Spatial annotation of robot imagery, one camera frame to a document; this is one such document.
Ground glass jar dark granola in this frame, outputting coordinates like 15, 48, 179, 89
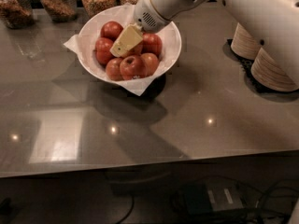
0, 0, 35, 29

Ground stack paper bowls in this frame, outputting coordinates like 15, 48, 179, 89
250, 49, 298, 92
231, 23, 261, 60

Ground red apple back left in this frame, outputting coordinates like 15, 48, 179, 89
100, 21, 123, 41

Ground black cable bundle right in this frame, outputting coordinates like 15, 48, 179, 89
169, 175, 299, 224

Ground front stack paper bowls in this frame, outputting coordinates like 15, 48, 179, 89
250, 49, 298, 92

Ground black power adapter box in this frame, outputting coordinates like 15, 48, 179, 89
182, 183, 244, 215

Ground red apple front right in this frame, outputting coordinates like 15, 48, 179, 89
141, 53, 160, 76

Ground white ceramic bowl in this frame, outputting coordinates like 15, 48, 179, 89
77, 5, 183, 86

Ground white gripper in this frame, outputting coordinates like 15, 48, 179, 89
110, 0, 169, 57

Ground black rubber mat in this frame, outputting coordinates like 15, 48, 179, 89
227, 39, 293, 93

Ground red apple front left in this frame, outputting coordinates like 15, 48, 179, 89
106, 58, 122, 81

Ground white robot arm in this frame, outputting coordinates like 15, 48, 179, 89
133, 0, 299, 84

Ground red apple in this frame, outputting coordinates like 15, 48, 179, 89
142, 34, 163, 56
141, 53, 160, 76
100, 21, 123, 41
120, 55, 148, 80
106, 58, 122, 81
95, 37, 114, 66

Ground red apple front centre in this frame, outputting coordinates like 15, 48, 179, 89
120, 55, 148, 80

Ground back stack paper bowls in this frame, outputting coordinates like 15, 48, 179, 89
231, 23, 261, 60

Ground black cable on floor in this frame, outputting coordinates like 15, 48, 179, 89
114, 195, 135, 224

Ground glass jar brown granola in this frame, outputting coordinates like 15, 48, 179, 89
39, 0, 77, 22

